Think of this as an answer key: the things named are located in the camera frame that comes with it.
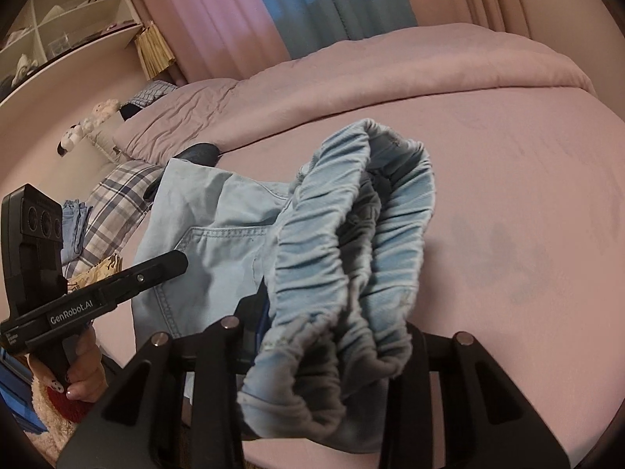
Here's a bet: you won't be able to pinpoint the dark folded jeans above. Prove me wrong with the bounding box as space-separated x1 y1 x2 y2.
143 143 221 203

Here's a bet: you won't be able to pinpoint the left hand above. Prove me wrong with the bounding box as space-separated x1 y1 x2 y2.
26 324 109 404

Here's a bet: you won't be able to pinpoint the pink quilt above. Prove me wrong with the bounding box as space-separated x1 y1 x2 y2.
112 23 594 165

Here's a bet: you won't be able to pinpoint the light blue denim pants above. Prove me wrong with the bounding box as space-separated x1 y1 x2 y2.
131 119 436 453

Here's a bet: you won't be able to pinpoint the pink curtain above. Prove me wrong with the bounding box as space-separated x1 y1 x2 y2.
143 0 290 82

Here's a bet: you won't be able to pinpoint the pink bed sheet mattress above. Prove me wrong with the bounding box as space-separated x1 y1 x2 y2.
92 86 625 467

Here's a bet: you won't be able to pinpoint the yellow cartoon print garment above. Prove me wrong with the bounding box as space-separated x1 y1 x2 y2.
68 254 123 293

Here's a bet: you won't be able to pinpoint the plaid pillow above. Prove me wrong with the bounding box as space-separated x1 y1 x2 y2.
64 160 163 279

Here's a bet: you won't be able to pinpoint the white shelf unit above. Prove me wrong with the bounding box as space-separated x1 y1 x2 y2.
1 0 142 105

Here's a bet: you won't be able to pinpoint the tan fuzzy rug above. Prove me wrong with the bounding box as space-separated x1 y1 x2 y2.
27 378 77 467

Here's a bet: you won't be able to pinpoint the plush toy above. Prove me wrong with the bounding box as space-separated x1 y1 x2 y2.
56 98 121 157

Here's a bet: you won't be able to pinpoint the folded blue denim garment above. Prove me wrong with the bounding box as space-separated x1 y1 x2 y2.
61 199 92 266

